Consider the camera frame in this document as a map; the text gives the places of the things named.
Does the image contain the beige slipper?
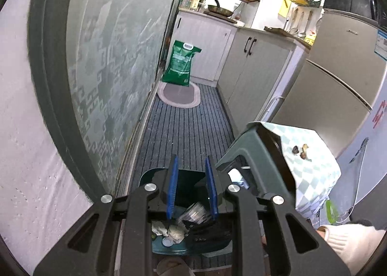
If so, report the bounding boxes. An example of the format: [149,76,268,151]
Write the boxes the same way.
[155,256,190,276]

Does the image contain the white plastic bag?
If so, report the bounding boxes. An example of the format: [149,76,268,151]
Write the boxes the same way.
[168,224,186,244]

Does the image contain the green white checkered tablecloth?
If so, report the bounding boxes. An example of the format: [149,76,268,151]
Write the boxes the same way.
[246,121,342,214]

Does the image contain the wooden cutting board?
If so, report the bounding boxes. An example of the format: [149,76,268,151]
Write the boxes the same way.
[264,26,296,38]

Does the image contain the yellow paper sheet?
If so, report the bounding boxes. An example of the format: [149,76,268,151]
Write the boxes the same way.
[278,0,292,18]

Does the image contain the grey double door cabinet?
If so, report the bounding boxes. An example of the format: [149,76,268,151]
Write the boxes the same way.
[217,28,311,128]

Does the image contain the silver refrigerator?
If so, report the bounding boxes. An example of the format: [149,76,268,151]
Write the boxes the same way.
[270,7,387,160]

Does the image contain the plastic stool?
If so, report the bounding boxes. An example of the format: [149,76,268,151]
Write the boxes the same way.
[216,122,296,201]

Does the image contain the white plastic container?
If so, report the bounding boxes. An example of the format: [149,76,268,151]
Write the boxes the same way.
[228,168,250,189]

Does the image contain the oval grey pink mat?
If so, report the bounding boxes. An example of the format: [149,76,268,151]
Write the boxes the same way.
[157,81,202,110]

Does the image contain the green plastic object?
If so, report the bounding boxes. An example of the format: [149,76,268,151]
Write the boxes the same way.
[326,199,340,223]

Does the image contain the white cable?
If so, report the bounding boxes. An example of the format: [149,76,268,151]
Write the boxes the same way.
[335,140,371,226]

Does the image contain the green rice bag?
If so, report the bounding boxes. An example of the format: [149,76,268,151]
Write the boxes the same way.
[161,39,202,87]

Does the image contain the teal plastic trash bin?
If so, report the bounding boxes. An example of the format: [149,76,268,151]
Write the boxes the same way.
[138,168,236,256]

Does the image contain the dark frying pan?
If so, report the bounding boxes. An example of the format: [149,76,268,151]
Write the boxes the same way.
[207,0,235,18]

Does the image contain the grey striped floor mat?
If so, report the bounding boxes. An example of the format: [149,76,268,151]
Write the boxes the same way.
[116,82,252,195]

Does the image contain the hanging metal utensil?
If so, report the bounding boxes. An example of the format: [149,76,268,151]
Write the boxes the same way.
[283,7,299,35]
[305,10,314,36]
[298,10,306,37]

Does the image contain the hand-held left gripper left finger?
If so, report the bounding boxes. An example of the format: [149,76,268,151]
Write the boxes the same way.
[33,154,179,276]

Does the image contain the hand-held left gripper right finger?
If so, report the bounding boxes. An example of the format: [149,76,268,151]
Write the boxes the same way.
[205,156,352,276]

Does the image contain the patterned frosted glass sliding door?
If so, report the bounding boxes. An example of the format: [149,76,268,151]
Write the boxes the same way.
[28,0,194,196]

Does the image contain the white kitchen cabinet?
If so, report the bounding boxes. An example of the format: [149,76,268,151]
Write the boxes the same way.
[174,11,240,82]

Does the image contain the white tissue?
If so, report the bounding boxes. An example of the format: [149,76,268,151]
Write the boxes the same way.
[151,220,169,237]

